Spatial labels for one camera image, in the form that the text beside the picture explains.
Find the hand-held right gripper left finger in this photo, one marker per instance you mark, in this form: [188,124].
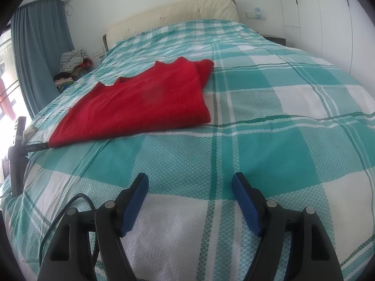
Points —
[133,207]

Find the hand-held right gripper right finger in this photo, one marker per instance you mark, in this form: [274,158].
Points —
[247,205]

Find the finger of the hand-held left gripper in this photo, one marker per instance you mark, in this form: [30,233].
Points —
[36,147]

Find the red knit sweater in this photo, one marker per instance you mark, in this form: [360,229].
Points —
[140,105]

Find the pile of clothes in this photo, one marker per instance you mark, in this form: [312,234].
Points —
[71,64]

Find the patterned cream pillow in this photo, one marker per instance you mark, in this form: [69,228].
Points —
[29,132]

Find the red hanging garment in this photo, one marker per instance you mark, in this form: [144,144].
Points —
[6,102]

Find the bed with teal plaid cover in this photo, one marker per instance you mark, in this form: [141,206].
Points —
[263,117]

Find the blue curtain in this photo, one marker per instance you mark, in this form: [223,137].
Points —
[38,49]

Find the dark nightstand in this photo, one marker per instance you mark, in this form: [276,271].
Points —
[275,39]

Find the cream bed headboard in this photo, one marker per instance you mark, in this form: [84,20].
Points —
[175,14]

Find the white wardrobe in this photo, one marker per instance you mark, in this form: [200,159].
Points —
[322,11]

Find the white wall socket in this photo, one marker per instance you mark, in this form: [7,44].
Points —
[256,14]

